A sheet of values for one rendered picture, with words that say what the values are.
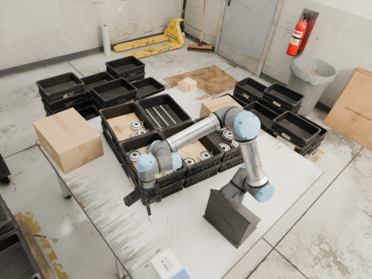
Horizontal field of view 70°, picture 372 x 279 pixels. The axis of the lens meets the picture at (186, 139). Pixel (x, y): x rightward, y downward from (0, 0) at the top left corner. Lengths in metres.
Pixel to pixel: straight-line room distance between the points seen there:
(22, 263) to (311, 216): 2.46
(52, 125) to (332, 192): 2.79
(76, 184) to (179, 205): 0.70
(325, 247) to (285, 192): 0.93
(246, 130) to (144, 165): 0.47
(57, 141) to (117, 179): 0.46
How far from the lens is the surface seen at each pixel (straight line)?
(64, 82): 3.37
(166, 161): 1.15
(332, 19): 4.25
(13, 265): 2.14
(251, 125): 1.23
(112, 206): 1.80
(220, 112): 1.33
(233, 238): 1.68
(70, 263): 2.46
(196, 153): 1.93
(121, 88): 3.19
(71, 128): 2.05
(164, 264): 1.52
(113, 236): 1.70
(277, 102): 3.28
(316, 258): 2.78
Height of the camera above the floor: 2.19
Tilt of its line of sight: 42 degrees down
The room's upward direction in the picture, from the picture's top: 8 degrees clockwise
